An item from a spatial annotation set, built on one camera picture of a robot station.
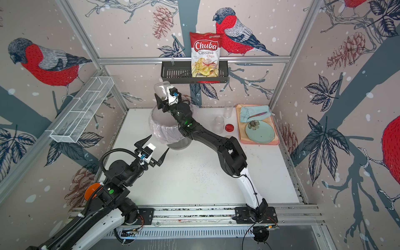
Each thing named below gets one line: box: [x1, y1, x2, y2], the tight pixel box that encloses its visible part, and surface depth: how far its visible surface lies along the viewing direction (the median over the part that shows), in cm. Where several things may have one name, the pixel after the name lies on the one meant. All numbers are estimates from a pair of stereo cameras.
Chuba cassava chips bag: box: [189, 31, 223, 78], surface depth 87 cm
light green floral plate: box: [245, 119, 275, 144], surface depth 107 cm
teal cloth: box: [240, 105, 272, 123], surface depth 119 cm
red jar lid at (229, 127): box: [225, 123, 235, 133], surface depth 110 cm
